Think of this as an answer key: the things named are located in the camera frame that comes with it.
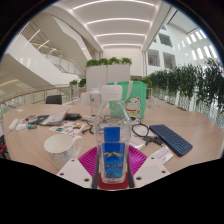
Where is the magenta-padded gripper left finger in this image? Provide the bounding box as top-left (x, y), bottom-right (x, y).
top-left (56, 145), bottom-right (101, 190)

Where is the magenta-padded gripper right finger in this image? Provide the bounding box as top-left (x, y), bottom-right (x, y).
top-left (124, 143), bottom-right (169, 190)

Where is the clear blue-labelled water bottle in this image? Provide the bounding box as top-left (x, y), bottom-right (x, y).
top-left (93, 84), bottom-right (132, 184)

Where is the small white card box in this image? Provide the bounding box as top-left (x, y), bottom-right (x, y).
top-left (128, 134), bottom-right (147, 150)

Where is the small black adapter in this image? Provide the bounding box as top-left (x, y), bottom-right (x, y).
top-left (142, 134), bottom-right (165, 148)

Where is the white ceramic mug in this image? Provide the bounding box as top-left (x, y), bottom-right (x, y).
top-left (43, 133), bottom-right (84, 170)

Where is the colourful sticker sheet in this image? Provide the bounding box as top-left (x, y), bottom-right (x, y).
top-left (49, 120), bottom-right (87, 138)

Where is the dark blue compact keyboard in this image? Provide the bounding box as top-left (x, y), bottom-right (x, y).
top-left (148, 124), bottom-right (194, 158)

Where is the small black pouch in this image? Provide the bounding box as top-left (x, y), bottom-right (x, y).
top-left (64, 112), bottom-right (82, 121)

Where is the grey notebook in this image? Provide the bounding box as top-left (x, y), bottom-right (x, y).
top-left (39, 109), bottom-right (70, 127)

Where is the clear plastic tumbler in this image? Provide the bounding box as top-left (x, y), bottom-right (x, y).
top-left (88, 88), bottom-right (103, 118)

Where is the green cat-print tote bag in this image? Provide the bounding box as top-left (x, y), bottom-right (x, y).
top-left (107, 80), bottom-right (148, 120)

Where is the black office chair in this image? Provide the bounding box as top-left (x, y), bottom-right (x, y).
top-left (45, 94), bottom-right (63, 105)

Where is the white remote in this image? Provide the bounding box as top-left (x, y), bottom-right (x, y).
top-left (8, 118), bottom-right (20, 132)

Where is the red and black chair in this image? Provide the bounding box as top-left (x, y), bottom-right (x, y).
top-left (0, 123), bottom-right (11, 160)

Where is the row of green hedge plants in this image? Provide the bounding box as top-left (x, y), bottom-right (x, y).
top-left (148, 58), bottom-right (224, 129)

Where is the group of ceiling light strips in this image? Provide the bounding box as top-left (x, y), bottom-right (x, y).
top-left (71, 0), bottom-right (158, 48)

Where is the black looped cable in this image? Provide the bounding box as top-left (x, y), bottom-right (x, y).
top-left (131, 122), bottom-right (150, 139)

